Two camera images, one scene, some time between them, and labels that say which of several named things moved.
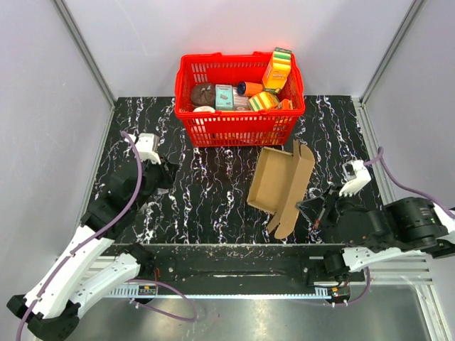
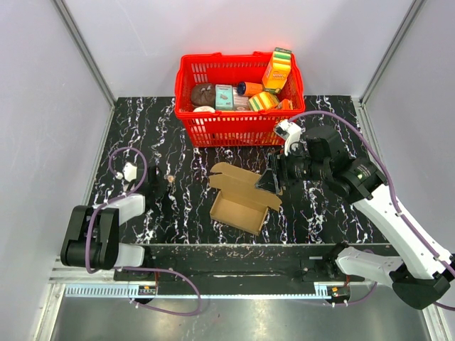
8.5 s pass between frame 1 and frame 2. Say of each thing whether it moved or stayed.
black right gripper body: moved
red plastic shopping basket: stayed
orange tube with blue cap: stayed
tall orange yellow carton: stayed
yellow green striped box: stayed
